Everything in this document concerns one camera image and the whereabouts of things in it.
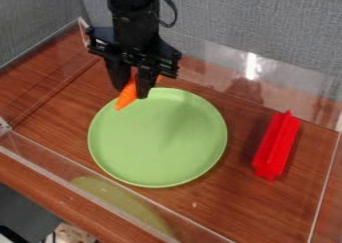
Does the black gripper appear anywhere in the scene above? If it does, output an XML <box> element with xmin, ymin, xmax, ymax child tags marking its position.
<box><xmin>84</xmin><ymin>26</ymin><xmax>181</xmax><ymax>99</ymax></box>

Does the black cable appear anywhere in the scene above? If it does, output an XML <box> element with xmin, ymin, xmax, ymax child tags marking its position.
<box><xmin>157</xmin><ymin>0</ymin><xmax>178</xmax><ymax>29</ymax></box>

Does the orange toy carrot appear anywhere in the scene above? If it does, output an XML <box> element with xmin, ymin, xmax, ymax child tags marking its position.
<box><xmin>113</xmin><ymin>77</ymin><xmax>137</xmax><ymax>111</ymax></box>

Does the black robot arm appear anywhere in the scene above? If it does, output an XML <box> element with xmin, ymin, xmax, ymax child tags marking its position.
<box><xmin>85</xmin><ymin>0</ymin><xmax>181</xmax><ymax>99</ymax></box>

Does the clear acrylic barrier wall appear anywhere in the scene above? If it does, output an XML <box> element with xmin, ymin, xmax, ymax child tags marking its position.
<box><xmin>0</xmin><ymin>21</ymin><xmax>342</xmax><ymax>243</ymax></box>

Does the green round plate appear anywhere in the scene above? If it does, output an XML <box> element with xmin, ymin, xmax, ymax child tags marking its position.
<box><xmin>86</xmin><ymin>88</ymin><xmax>228</xmax><ymax>188</ymax></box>

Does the clear acrylic corner bracket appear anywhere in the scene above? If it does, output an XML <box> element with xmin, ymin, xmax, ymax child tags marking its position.
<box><xmin>77</xmin><ymin>17</ymin><xmax>88</xmax><ymax>47</ymax></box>

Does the red plastic block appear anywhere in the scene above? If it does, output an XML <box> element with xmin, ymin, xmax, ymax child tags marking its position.
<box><xmin>251</xmin><ymin>110</ymin><xmax>300</xmax><ymax>181</ymax></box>

